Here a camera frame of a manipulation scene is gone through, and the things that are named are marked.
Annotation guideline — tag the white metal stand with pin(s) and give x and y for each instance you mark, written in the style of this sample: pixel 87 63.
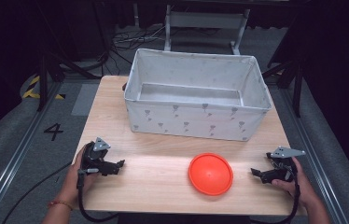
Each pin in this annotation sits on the white metal stand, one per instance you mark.
pixel 206 20

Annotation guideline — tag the metal floor rail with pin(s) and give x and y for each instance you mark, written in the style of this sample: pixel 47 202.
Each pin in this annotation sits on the metal floor rail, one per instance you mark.
pixel 11 161
pixel 312 155

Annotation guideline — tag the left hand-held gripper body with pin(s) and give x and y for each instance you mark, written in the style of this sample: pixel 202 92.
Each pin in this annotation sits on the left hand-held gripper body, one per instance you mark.
pixel 96 152

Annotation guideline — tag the white fabric storage box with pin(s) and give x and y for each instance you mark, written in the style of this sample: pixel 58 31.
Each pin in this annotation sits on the white fabric storage box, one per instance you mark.
pixel 194 118

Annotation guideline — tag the orange plastic disc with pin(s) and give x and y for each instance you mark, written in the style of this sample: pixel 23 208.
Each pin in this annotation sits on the orange plastic disc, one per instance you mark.
pixel 210 174

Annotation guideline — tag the person's left hand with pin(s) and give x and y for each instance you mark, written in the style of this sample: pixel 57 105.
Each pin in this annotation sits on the person's left hand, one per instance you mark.
pixel 74 179

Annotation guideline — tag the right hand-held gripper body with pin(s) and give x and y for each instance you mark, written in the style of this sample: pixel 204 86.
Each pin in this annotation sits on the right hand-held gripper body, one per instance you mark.
pixel 283 163

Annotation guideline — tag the black tripod stand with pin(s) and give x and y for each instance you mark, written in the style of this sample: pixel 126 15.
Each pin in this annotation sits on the black tripod stand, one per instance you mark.
pixel 43 71
pixel 297 81

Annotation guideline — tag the person's right hand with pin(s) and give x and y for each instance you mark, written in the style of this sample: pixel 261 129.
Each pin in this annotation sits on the person's right hand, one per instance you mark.
pixel 301 186

